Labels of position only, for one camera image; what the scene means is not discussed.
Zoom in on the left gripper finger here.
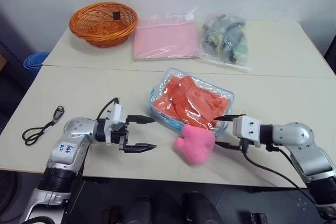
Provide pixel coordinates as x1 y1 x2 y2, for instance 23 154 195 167
123 143 158 154
127 114 156 125

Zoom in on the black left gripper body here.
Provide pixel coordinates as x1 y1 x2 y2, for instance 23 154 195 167
110 115 131 152

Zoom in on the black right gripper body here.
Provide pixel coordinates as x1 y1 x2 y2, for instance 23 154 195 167
238 139 250 154

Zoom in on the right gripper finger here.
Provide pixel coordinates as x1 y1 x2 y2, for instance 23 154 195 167
213 114 248 122
215 141 242 152

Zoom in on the clear plastic pouch blue trim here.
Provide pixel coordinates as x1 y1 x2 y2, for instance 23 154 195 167
149 67 235 137

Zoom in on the orange cloth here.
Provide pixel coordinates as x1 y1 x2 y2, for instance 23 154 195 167
152 75 231 132

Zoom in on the pink cloth in clear bag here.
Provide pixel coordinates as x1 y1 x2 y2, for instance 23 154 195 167
133 8 201 62

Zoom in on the pink plush toy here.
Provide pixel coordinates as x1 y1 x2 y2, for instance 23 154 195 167
175 125 216 167

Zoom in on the orange wicker basket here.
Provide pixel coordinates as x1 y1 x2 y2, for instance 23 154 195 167
69 2 139 48

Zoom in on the blue rolled mat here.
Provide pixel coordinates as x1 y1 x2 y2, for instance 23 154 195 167
23 51 51 70

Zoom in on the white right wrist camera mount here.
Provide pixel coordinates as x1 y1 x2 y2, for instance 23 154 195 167
233 115 262 148

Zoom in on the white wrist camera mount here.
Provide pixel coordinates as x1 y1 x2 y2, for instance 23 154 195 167
233 115 262 148
104 103 127 145

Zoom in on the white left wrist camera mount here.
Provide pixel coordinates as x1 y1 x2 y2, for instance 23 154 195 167
104 103 127 145

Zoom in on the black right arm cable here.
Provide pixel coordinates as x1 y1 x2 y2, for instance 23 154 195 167
241 144 318 206

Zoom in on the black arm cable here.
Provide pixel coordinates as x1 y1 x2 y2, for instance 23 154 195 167
241 144 318 206
95 98 121 121

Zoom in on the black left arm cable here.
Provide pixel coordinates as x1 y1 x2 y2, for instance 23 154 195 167
95 98 121 121

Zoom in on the black looped cord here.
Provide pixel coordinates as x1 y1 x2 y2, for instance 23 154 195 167
22 105 66 146

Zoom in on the clear bag of cables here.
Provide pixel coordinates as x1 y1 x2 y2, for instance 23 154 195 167
195 13 252 73

